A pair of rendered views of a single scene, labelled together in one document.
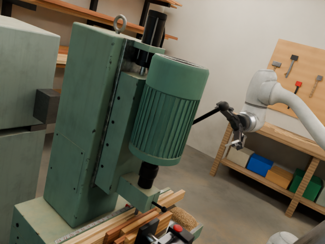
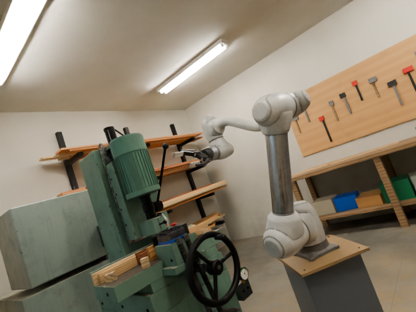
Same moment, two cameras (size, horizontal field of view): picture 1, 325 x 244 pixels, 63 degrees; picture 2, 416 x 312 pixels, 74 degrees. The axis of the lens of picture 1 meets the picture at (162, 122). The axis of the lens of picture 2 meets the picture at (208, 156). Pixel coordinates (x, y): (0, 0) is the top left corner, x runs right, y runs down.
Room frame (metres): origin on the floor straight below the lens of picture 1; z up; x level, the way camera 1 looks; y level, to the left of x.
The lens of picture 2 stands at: (-0.50, -0.63, 1.13)
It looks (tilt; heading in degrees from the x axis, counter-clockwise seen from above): 6 degrees up; 11
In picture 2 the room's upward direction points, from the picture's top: 20 degrees counter-clockwise
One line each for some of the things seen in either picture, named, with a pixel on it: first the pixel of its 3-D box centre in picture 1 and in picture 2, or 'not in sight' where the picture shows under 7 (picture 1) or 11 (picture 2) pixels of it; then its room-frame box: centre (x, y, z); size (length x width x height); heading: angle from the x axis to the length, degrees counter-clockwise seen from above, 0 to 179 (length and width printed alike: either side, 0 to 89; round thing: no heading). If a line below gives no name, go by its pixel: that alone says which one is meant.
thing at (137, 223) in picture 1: (139, 226); not in sight; (0.78, -0.03, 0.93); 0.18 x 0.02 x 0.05; 147
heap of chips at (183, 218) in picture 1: (183, 215); (202, 231); (0.93, -0.19, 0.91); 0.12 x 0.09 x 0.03; 57
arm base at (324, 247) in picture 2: not in sight; (311, 246); (1.07, -0.69, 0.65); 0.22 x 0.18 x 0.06; 27
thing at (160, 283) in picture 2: not in sight; (175, 267); (0.78, -0.05, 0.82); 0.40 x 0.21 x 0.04; 147
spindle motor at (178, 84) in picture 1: (167, 109); (135, 166); (0.81, 0.00, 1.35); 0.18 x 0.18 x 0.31
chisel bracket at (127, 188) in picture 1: (137, 192); (153, 227); (0.82, 0.01, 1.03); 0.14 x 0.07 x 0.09; 57
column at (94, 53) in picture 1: (96, 127); (121, 212); (0.97, 0.24, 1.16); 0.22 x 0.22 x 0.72; 57
